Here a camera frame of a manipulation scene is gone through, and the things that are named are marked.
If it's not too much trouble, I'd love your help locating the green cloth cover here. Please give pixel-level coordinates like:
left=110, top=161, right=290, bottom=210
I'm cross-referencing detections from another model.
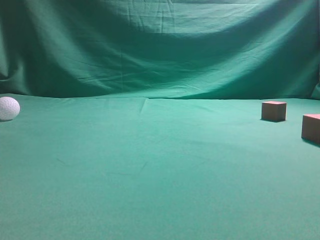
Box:
left=0, top=0, right=320, bottom=240

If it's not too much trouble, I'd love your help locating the far orange cube block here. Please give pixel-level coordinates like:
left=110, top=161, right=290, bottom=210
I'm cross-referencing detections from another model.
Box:
left=261, top=101, right=287, bottom=122

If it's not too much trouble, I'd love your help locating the white dimpled golf ball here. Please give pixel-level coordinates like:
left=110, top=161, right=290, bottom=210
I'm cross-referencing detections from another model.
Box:
left=0, top=96, right=21, bottom=121

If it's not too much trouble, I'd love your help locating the near orange cube block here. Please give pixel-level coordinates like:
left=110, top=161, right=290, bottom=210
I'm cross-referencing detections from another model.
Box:
left=301, top=113, right=320, bottom=145

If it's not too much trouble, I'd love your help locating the orange cube block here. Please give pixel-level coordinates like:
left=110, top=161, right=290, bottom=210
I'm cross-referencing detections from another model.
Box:
left=301, top=113, right=320, bottom=145
left=261, top=101, right=287, bottom=122

